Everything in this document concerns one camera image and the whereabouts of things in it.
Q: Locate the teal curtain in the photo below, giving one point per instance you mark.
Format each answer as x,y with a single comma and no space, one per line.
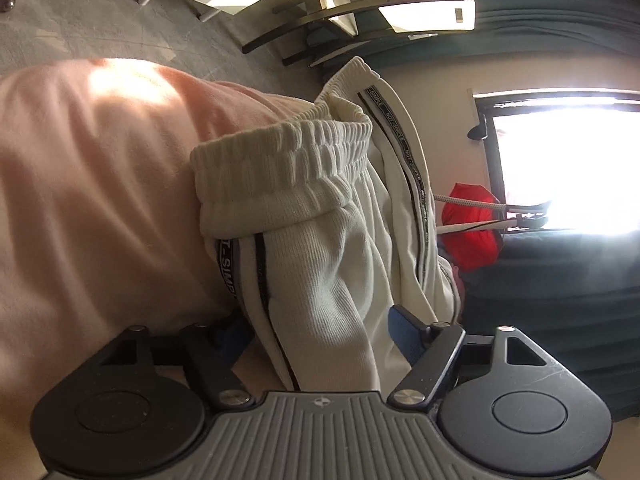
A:
550,50

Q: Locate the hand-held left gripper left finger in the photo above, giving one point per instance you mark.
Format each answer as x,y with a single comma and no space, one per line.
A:
231,341

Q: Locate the white pants with striped band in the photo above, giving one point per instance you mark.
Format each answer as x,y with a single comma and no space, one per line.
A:
320,280

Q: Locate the bright window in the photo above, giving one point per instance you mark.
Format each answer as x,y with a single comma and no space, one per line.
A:
570,170

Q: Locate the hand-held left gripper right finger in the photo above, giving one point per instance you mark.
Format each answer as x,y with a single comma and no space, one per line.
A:
403,329

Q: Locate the dark wooden chair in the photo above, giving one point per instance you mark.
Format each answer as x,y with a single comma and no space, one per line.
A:
350,20

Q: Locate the pink blanket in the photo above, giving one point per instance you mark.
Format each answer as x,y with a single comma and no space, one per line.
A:
100,185

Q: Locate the dark teal cloth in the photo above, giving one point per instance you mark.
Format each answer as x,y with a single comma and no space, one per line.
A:
550,310

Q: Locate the red cloth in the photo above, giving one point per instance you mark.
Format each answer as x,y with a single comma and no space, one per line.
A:
472,247

